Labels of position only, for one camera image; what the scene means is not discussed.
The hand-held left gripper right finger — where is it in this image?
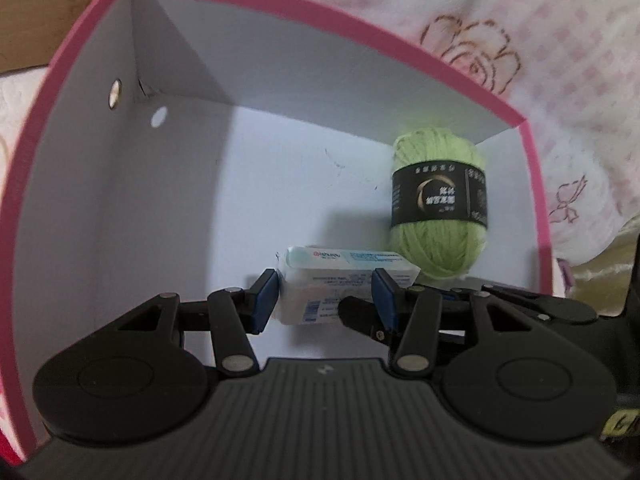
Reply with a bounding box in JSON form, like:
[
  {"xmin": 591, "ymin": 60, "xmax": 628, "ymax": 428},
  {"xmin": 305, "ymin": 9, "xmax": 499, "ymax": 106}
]
[{"xmin": 372, "ymin": 267, "xmax": 538, "ymax": 377}]

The brown pillow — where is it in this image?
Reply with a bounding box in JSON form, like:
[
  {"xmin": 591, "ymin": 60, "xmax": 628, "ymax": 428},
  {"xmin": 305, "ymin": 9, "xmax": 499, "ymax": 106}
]
[{"xmin": 0, "ymin": 0, "xmax": 229, "ymax": 74}]

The green yarn ball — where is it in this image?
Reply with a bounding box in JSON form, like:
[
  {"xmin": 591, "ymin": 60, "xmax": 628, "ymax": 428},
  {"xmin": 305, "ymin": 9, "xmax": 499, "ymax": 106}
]
[{"xmin": 388, "ymin": 128, "xmax": 489, "ymax": 279}]

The small white carton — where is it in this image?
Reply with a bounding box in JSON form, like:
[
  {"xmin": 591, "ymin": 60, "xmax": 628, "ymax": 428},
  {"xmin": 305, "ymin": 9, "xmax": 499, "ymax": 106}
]
[{"xmin": 277, "ymin": 245, "xmax": 421, "ymax": 327}]

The pink checked pillow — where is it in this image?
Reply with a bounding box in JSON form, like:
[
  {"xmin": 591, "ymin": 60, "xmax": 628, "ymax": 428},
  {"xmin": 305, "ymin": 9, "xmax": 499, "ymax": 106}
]
[{"xmin": 220, "ymin": 0, "xmax": 640, "ymax": 282}]

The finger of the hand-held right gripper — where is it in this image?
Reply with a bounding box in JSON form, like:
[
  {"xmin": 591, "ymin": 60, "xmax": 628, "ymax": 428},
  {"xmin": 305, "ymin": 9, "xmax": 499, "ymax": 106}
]
[
  {"xmin": 480, "ymin": 282, "xmax": 600, "ymax": 325},
  {"xmin": 339, "ymin": 295, "xmax": 401, "ymax": 346}
]

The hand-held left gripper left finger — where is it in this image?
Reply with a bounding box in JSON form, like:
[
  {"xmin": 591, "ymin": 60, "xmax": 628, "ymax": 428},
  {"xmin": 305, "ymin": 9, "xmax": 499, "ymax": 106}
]
[{"xmin": 117, "ymin": 268, "xmax": 279, "ymax": 377}]

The pink cardboard box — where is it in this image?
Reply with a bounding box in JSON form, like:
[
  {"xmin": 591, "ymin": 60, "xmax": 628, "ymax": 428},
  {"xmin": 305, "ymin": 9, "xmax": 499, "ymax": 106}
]
[{"xmin": 0, "ymin": 0, "xmax": 554, "ymax": 467}]

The golden quilt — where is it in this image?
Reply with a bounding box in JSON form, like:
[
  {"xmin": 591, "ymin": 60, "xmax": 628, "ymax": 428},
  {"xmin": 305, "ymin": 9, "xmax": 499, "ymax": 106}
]
[{"xmin": 569, "ymin": 214, "xmax": 640, "ymax": 317}]

